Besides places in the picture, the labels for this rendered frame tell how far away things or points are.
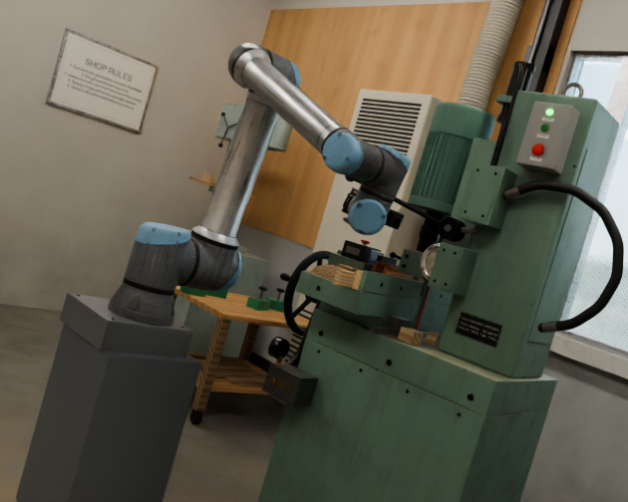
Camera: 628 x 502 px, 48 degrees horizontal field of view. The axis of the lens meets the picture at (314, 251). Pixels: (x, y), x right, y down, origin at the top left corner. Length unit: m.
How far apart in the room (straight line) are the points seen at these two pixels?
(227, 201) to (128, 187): 2.76
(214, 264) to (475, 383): 0.84
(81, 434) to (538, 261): 1.27
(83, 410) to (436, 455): 0.93
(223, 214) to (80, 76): 2.64
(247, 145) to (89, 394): 0.83
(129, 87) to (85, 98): 0.30
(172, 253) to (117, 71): 2.81
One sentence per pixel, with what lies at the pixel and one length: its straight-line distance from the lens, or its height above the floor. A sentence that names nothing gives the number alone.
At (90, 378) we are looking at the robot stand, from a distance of 2.00.
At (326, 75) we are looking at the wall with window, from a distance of 4.65.
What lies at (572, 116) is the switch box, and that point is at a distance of 1.82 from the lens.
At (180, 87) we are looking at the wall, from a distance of 4.94.
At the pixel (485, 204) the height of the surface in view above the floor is 1.20.
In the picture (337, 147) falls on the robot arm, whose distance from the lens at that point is 1.60.
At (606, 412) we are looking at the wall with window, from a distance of 3.22.
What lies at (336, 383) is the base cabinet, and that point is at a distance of 1.95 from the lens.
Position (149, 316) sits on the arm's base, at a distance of 2.01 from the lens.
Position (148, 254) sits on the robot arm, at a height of 0.82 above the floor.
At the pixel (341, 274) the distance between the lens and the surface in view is 1.75.
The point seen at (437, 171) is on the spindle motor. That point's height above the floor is 1.27.
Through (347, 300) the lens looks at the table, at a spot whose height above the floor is 0.87.
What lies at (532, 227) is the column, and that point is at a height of 1.18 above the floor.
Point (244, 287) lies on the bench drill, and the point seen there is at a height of 0.52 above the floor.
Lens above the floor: 1.05
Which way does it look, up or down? 3 degrees down
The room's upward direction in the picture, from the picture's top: 16 degrees clockwise
